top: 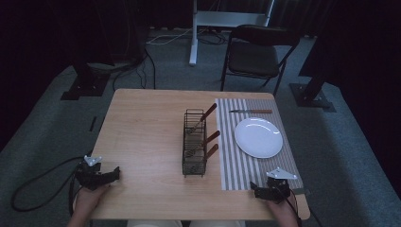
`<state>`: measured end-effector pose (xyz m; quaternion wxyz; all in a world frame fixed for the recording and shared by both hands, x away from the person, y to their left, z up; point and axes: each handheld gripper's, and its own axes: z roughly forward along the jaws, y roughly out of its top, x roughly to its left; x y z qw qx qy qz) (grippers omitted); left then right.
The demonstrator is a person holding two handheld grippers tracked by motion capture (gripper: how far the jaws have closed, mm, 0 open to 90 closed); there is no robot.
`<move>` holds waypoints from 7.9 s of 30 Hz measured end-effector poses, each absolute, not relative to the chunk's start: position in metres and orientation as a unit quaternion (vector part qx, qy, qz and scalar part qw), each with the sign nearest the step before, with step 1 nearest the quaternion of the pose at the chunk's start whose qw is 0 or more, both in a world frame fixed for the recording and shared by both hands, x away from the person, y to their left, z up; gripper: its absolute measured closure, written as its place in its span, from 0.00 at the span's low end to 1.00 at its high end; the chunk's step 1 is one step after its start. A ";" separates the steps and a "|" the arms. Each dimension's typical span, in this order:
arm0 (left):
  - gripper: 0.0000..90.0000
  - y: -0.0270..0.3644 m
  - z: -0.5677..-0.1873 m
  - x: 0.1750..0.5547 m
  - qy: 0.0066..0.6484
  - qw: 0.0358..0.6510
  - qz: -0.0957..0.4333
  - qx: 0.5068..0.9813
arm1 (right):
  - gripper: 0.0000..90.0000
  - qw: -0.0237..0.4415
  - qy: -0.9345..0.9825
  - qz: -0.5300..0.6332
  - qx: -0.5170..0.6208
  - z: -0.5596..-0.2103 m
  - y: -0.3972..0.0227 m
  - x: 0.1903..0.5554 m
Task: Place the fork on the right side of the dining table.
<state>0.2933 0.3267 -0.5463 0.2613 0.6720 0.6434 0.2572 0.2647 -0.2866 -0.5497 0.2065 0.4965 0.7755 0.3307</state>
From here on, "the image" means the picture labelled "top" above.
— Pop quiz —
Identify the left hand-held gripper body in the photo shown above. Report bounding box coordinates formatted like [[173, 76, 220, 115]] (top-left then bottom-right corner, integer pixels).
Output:
[[75, 154, 112, 191]]

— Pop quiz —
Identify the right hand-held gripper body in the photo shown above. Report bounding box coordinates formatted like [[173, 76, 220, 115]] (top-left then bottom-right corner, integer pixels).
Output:
[[258, 166, 298, 204]]

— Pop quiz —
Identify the person's left hand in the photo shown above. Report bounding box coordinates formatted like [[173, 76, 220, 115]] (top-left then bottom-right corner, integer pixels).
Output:
[[73, 183, 112, 221]]

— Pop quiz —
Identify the person's right hand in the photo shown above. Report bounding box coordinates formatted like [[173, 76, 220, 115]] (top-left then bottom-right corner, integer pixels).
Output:
[[265, 198, 300, 227]]

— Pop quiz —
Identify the grey striped placemat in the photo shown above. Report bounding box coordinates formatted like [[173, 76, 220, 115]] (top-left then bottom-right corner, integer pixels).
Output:
[[214, 97, 305, 192]]

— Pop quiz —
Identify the white round plate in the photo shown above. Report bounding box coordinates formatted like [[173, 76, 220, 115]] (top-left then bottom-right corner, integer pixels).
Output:
[[234, 116, 284, 160]]

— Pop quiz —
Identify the black metal stand base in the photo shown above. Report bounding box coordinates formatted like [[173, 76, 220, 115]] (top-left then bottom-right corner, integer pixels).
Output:
[[60, 61, 112, 101], [288, 37, 338, 114]]

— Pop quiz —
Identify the black folding chair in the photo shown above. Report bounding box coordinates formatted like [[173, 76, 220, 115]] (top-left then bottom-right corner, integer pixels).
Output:
[[219, 24, 301, 97]]

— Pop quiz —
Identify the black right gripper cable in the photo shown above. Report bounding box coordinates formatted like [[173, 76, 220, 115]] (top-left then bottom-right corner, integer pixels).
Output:
[[282, 187, 305, 227]]

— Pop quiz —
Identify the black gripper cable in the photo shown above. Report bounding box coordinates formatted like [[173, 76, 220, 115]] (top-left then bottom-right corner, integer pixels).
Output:
[[10, 155, 93, 227], [282, 187, 305, 227]]

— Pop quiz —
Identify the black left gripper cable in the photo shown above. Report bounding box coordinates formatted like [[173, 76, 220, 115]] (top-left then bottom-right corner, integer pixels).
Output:
[[10, 155, 93, 227]]

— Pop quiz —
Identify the wooden-handled cutlery piece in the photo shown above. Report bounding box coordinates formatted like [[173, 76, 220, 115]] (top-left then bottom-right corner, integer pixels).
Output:
[[184, 130, 221, 158], [188, 143, 219, 174], [185, 102, 218, 134]]

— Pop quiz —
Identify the black wire cutlery rack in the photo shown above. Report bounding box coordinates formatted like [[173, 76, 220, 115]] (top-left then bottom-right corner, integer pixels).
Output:
[[182, 108, 208, 179]]

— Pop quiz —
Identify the wooden-handled table knife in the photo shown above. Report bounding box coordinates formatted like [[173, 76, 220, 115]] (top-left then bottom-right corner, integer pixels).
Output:
[[228, 108, 273, 114]]

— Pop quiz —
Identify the black floor cable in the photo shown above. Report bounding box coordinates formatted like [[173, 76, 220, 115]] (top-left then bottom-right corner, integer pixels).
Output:
[[111, 46, 157, 92]]

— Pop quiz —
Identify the white floor cable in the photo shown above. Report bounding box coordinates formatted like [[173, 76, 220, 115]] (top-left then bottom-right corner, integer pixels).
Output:
[[146, 27, 194, 46]]

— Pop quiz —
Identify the white metal desk frame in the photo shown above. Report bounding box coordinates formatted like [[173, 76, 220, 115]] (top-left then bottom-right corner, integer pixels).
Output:
[[188, 0, 276, 67]]

